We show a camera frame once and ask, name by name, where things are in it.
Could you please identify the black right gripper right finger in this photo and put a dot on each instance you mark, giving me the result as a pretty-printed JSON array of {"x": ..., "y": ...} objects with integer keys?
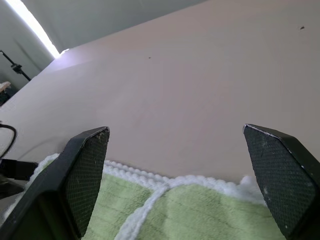
[{"x": 282, "y": 175}]

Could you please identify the wooden board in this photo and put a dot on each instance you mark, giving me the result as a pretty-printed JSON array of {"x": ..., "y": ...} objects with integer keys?
[{"x": 4, "y": 85}]

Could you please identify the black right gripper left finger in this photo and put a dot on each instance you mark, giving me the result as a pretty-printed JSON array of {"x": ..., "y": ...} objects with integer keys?
[{"x": 75, "y": 175}]

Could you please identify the black camera stand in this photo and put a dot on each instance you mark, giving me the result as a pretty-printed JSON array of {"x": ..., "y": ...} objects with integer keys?
[{"x": 16, "y": 67}]

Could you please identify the green towel with white trim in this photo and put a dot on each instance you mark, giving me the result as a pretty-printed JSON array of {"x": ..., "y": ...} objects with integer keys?
[{"x": 185, "y": 210}]

